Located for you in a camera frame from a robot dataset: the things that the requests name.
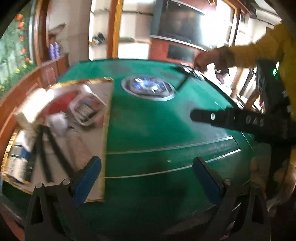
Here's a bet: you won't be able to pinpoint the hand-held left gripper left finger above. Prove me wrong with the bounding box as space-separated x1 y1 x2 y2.
24 156 102 241

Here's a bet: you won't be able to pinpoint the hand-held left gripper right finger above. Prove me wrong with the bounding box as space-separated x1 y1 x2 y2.
162 157 271 241

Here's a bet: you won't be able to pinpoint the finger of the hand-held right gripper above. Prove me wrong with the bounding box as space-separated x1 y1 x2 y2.
190 108 234 128

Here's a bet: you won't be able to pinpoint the green gold cardboard box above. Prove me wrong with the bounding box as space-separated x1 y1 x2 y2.
0 78 114 204

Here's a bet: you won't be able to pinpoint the black pen white ends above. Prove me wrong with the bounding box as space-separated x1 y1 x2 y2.
38 125 54 183

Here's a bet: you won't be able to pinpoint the clear plastic packet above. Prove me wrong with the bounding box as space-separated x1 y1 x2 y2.
69 85 108 127

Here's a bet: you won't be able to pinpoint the white blue carton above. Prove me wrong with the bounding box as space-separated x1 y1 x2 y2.
3 130 37 183

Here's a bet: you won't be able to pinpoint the red pouch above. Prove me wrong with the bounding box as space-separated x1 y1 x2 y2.
47 91 80 116

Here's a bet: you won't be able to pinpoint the white green medicine box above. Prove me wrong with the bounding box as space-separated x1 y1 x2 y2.
14 88 55 131

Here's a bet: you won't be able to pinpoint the person's right hand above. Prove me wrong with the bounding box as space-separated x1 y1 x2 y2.
251 156 293 209

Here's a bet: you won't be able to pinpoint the wooden chair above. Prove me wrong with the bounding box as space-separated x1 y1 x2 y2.
231 67 262 112

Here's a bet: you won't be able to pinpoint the dark clothes pile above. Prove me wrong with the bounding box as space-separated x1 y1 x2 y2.
214 67 230 85

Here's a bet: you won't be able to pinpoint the round table control panel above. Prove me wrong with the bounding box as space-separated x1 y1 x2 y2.
121 75 176 102

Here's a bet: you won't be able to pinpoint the red tv cabinet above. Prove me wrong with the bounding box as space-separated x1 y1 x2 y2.
149 37 204 64

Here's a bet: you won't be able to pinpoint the flat screen television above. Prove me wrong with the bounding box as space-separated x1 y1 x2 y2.
150 0 210 50

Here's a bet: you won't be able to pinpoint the wooden cabinet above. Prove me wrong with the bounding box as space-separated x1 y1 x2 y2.
42 53 70 79

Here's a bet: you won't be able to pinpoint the wooden pillar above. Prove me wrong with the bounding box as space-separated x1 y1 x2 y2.
109 0 123 61

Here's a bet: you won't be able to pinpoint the black bag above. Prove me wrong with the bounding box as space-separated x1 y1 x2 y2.
92 33 105 44

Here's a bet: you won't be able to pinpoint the grey cloth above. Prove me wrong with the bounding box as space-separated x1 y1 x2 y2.
48 23 66 35

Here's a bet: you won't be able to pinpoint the black strap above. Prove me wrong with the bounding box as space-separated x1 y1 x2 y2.
176 70 193 91

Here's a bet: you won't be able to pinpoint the floral wall mural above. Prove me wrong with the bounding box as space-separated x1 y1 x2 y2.
0 5 37 98

